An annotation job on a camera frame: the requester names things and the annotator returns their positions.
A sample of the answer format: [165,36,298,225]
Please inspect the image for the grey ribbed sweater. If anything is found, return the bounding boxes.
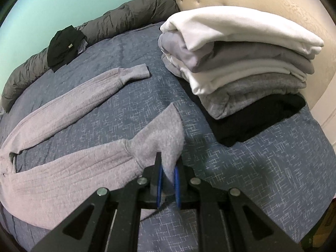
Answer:
[0,64,185,230]

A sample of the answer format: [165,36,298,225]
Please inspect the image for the black garment with small label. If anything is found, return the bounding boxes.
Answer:
[47,25,87,72]

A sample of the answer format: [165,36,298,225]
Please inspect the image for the light grey folded sweatshirt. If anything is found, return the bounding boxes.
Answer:
[157,31,315,75]

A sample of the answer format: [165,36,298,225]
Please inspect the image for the blue patterned bedspread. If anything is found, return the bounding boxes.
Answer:
[0,21,336,252]

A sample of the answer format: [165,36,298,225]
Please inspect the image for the black folded garment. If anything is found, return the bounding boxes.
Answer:
[178,79,314,147]

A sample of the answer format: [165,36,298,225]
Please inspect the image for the dark grey rolled duvet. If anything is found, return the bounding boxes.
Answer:
[0,0,181,113]

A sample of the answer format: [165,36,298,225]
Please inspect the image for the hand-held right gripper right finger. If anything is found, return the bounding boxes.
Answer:
[174,160,303,252]

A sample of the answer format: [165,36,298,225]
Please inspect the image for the white folded sweatshirt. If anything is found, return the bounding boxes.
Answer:
[160,7,324,55]

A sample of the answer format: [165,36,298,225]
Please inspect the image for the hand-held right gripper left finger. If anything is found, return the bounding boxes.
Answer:
[31,152,164,252]

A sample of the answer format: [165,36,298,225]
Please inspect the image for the heather grey folded garment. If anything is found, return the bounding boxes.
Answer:
[198,72,307,120]

